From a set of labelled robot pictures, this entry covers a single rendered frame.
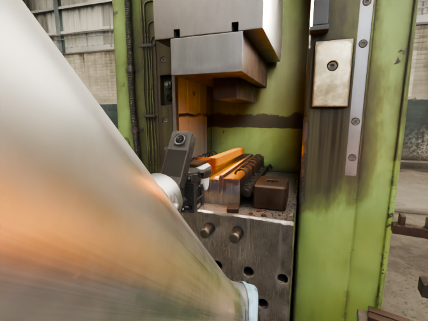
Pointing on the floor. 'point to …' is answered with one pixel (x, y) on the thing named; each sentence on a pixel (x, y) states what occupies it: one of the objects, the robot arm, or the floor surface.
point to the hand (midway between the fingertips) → (202, 164)
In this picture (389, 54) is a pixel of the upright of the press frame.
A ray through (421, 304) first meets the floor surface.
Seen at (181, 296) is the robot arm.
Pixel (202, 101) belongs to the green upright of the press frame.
